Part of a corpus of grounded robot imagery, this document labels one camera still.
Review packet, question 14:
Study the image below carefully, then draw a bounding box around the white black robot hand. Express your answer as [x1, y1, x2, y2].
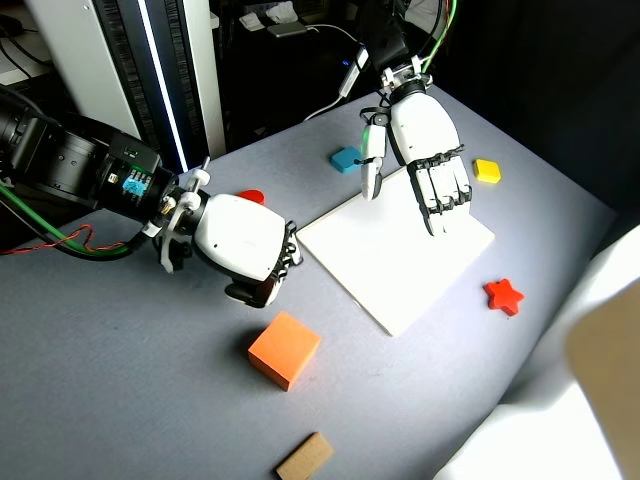
[192, 192, 305, 309]
[359, 92, 474, 237]

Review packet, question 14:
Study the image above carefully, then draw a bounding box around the yellow block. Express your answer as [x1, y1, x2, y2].
[473, 158, 502, 184]

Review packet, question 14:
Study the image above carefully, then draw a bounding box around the blue block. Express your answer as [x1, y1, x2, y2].
[329, 146, 364, 175]

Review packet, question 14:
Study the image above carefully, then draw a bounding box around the orange wooden block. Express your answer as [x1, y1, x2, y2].
[247, 311, 322, 392]

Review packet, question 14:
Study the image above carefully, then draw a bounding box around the white cutting board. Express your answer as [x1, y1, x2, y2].
[295, 166, 496, 337]

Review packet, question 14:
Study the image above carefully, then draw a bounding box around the flat silver device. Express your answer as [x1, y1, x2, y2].
[267, 20, 309, 39]

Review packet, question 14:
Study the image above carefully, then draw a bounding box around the red star block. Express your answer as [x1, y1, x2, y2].
[482, 278, 526, 317]

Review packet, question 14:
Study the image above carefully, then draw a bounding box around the brown wooden block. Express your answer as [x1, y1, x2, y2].
[275, 431, 335, 480]

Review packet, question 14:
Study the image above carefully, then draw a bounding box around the white black cabinet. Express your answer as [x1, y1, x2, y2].
[23, 0, 227, 174]

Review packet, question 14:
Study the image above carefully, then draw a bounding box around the white beige blurred object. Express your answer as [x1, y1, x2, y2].
[432, 219, 640, 480]

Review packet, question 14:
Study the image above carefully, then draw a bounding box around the white adapter with cable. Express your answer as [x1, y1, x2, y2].
[303, 43, 372, 123]

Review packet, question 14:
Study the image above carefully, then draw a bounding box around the green cable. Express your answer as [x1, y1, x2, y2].
[0, 182, 151, 260]
[418, 0, 459, 75]

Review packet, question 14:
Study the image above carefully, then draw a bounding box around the thin red wire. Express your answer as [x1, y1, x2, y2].
[0, 223, 127, 257]

